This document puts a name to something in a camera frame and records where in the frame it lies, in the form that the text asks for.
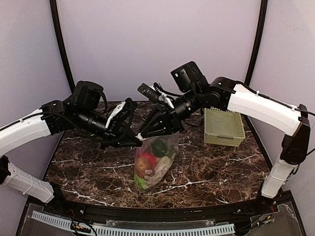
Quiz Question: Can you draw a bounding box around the black front table rail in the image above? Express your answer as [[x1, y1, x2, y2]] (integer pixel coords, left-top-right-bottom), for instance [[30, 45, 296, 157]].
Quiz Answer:
[[44, 186, 276, 223]]

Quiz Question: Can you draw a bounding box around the clear zip top bag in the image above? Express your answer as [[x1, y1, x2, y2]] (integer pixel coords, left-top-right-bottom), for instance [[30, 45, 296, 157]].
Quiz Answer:
[[134, 132, 179, 192]]

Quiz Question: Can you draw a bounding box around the right black corner post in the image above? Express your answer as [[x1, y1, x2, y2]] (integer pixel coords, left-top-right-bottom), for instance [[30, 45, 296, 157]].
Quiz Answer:
[[245, 0, 268, 85]]

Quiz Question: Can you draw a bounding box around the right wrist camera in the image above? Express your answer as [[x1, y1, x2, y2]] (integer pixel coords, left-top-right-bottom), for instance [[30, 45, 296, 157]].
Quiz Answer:
[[137, 82, 175, 109]]

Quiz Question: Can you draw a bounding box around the green plastic basket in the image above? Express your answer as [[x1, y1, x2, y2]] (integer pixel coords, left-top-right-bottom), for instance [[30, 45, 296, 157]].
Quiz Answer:
[[204, 107, 246, 147]]

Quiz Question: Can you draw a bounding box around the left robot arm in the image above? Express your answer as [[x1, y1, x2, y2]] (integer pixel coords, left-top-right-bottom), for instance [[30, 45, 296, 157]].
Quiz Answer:
[[0, 81, 142, 203]]

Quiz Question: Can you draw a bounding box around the dark green pepper toy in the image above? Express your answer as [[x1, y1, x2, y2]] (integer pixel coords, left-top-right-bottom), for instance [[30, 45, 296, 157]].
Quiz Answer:
[[151, 139, 168, 158]]

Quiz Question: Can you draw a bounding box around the green apple toy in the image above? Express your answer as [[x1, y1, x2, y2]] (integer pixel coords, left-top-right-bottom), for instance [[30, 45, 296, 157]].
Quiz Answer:
[[134, 173, 150, 191]]

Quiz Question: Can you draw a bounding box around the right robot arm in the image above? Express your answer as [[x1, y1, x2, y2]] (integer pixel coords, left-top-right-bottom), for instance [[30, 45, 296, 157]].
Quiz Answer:
[[138, 61, 311, 199]]

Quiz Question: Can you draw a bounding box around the red pepper toy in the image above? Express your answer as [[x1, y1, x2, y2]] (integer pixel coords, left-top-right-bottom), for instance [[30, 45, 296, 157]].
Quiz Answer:
[[141, 153, 161, 165]]

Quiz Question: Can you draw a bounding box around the white garlic toy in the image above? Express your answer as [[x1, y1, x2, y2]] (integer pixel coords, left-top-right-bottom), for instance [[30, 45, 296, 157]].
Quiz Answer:
[[145, 158, 172, 188]]

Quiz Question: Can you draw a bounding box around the brown potato toy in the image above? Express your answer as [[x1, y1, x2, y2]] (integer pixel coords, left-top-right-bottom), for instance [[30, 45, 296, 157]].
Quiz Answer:
[[135, 157, 155, 178]]

